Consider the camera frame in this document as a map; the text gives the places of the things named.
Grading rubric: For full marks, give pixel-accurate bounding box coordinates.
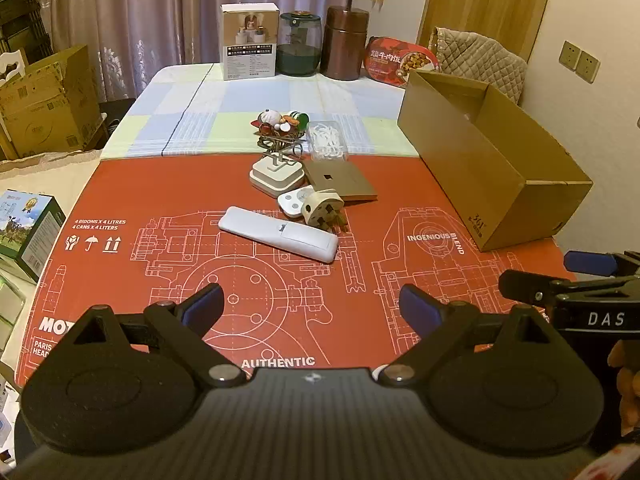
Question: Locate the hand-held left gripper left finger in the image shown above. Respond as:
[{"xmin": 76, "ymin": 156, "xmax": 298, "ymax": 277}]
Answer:
[{"xmin": 60, "ymin": 282, "xmax": 249, "ymax": 387}]

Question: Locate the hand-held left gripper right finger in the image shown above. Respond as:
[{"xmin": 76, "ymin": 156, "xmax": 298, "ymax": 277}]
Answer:
[{"xmin": 377, "ymin": 284, "xmax": 569, "ymax": 387}]

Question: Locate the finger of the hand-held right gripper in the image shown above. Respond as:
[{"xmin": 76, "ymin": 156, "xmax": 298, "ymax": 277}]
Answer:
[
  {"xmin": 499, "ymin": 269, "xmax": 640, "ymax": 307},
  {"xmin": 563, "ymin": 250, "xmax": 640, "ymax": 278}
]

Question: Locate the white remote control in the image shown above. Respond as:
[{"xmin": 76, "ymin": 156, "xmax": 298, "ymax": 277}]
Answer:
[{"xmin": 218, "ymin": 205, "xmax": 340, "ymax": 263}]

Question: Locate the cardboard box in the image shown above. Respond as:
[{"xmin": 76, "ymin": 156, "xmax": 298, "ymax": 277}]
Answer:
[{"xmin": 397, "ymin": 69, "xmax": 594, "ymax": 253}]

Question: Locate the small white round device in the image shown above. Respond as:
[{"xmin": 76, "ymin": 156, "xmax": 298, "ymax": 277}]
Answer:
[{"xmin": 277, "ymin": 187, "xmax": 317, "ymax": 222}]

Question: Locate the beige travel plug adapter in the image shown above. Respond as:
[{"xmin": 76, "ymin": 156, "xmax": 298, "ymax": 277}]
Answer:
[{"xmin": 300, "ymin": 188, "xmax": 349, "ymax": 234}]

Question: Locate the white wall charger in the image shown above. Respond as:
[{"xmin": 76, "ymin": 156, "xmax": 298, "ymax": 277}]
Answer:
[{"xmin": 249, "ymin": 152, "xmax": 306, "ymax": 199}]

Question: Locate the round-headed toy figurine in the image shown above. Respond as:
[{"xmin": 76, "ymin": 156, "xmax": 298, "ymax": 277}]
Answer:
[{"xmin": 251, "ymin": 108, "xmax": 296, "ymax": 136}]

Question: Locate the person's right forearm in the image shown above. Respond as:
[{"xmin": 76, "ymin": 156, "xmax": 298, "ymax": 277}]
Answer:
[{"xmin": 575, "ymin": 435, "xmax": 640, "ymax": 480}]

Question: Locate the person's right hand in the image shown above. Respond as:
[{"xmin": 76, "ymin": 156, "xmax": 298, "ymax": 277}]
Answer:
[{"xmin": 606, "ymin": 339, "xmax": 640, "ymax": 436}]

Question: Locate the red printed mat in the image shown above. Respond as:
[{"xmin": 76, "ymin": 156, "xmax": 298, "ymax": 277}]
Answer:
[{"xmin": 14, "ymin": 154, "xmax": 577, "ymax": 388}]

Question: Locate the clear box of white pieces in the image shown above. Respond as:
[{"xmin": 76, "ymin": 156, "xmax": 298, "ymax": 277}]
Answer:
[{"xmin": 306, "ymin": 121, "xmax": 350, "ymax": 163}]

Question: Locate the blue green printed box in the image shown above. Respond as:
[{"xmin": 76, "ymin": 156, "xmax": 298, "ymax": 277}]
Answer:
[{"xmin": 0, "ymin": 189, "xmax": 67, "ymax": 283}]

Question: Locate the pastel checked tablecloth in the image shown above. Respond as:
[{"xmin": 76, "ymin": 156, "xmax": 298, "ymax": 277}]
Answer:
[{"xmin": 100, "ymin": 62, "xmax": 426, "ymax": 161}]

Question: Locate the beige quilted chair cover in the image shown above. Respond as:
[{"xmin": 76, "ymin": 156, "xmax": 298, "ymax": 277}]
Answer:
[{"xmin": 429, "ymin": 26, "xmax": 529, "ymax": 107}]

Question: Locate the red instant meal bowl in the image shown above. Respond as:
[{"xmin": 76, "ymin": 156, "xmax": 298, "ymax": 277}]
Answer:
[{"xmin": 363, "ymin": 35, "xmax": 442, "ymax": 89}]

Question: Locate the large brown shipping carton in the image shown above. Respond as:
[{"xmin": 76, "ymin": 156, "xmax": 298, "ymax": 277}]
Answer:
[{"xmin": 0, "ymin": 44, "xmax": 104, "ymax": 160}]

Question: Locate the white product box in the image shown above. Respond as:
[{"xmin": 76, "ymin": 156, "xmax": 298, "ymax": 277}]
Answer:
[{"xmin": 221, "ymin": 2, "xmax": 280, "ymax": 82}]

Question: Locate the brown metal canister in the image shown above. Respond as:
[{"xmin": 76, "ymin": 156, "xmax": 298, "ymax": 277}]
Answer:
[{"xmin": 319, "ymin": 5, "xmax": 371, "ymax": 82}]

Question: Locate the green glass jar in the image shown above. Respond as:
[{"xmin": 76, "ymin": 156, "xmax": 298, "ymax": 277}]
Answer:
[{"xmin": 276, "ymin": 10, "xmax": 323, "ymax": 77}]

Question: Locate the pink curtain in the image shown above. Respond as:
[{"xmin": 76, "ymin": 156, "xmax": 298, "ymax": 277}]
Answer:
[{"xmin": 30, "ymin": 0, "xmax": 358, "ymax": 106}]

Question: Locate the white chair back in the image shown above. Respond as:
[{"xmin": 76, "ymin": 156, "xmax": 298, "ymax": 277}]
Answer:
[{"xmin": 0, "ymin": 47, "xmax": 29, "ymax": 88}]

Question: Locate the dark folding rack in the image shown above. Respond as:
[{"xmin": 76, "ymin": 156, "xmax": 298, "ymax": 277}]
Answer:
[{"xmin": 0, "ymin": 0, "xmax": 56, "ymax": 68}]

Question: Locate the brown square switch plate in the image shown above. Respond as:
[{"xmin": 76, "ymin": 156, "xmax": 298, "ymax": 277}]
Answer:
[{"xmin": 302, "ymin": 160, "xmax": 379, "ymax": 205}]

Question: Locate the beige wall socket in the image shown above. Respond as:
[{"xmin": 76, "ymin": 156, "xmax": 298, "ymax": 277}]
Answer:
[
  {"xmin": 576, "ymin": 51, "xmax": 601, "ymax": 85},
  {"xmin": 558, "ymin": 40, "xmax": 582, "ymax": 73}
]

